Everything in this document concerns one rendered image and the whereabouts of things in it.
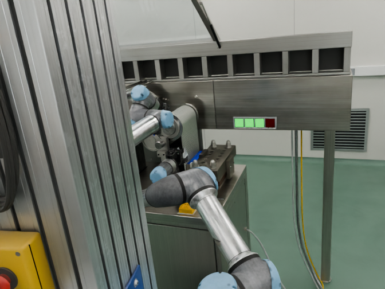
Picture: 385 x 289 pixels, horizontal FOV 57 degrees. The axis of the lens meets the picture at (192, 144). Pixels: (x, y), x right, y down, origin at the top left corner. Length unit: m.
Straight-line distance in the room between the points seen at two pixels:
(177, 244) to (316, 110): 1.02
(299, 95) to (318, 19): 2.35
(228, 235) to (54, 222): 0.70
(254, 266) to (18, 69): 0.87
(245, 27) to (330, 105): 2.54
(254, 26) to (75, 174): 3.93
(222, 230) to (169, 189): 0.24
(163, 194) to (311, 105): 1.06
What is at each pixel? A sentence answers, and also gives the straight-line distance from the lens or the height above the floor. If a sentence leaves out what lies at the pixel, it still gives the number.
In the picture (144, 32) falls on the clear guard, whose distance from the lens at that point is 2.14.
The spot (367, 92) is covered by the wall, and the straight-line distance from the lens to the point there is 4.41.
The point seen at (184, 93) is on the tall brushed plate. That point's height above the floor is 1.36.
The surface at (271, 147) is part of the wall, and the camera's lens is 4.63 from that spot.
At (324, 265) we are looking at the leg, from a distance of 2.68.
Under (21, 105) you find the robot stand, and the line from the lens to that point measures 0.57.
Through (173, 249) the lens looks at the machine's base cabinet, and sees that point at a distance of 1.89.
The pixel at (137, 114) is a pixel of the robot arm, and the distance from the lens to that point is 1.53.
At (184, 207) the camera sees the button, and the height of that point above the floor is 0.92.
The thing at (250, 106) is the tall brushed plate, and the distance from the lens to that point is 2.07.
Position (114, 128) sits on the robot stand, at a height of 1.58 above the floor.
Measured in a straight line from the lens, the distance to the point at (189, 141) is 1.99.
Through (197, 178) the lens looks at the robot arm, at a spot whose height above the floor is 1.23.
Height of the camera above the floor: 1.76
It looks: 19 degrees down
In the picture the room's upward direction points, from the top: 6 degrees counter-clockwise
